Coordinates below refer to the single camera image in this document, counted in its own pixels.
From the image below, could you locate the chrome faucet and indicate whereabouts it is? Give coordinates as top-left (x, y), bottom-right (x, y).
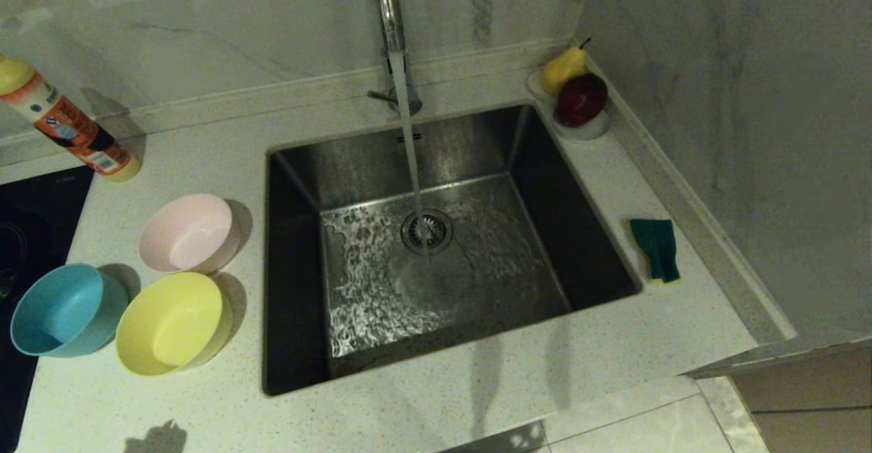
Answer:
top-left (367, 0), bottom-right (423, 116)

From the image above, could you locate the green and yellow sponge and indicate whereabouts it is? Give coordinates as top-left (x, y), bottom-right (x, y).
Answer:
top-left (629, 218), bottom-right (681, 284)

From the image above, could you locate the orange label detergent bottle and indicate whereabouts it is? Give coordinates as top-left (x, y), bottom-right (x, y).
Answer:
top-left (0, 56), bottom-right (142, 183)

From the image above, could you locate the metal sink drain strainer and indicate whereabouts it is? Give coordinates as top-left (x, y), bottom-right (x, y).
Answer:
top-left (401, 208), bottom-right (454, 255)

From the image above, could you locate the black induction cooktop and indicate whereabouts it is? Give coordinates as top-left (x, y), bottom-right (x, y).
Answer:
top-left (0, 167), bottom-right (93, 453)

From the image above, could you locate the light wooden cabinet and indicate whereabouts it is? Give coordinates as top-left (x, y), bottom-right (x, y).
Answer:
top-left (729, 347), bottom-right (872, 453)

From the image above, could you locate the stainless steel sink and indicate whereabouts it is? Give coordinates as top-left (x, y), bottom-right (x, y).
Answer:
top-left (262, 102), bottom-right (643, 397)

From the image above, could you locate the dark red apple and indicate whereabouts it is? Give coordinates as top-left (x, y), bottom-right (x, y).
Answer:
top-left (555, 73), bottom-right (608, 128)

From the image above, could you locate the yellow plastic bowl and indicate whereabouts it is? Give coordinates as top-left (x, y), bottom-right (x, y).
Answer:
top-left (114, 272), bottom-right (234, 377)

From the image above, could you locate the pink plastic bowl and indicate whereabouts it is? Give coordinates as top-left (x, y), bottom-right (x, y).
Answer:
top-left (139, 193), bottom-right (240, 275)

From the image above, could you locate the running water stream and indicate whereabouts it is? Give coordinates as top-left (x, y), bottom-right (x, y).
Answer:
top-left (388, 50), bottom-right (431, 263)

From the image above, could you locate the white fruit tray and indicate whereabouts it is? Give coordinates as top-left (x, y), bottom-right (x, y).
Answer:
top-left (526, 68), bottom-right (611, 141)

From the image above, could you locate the yellow pear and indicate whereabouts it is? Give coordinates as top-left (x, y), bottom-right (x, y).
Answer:
top-left (542, 37), bottom-right (592, 97)

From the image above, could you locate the blue plastic bowl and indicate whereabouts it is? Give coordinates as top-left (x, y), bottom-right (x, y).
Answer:
top-left (10, 263), bottom-right (130, 358)

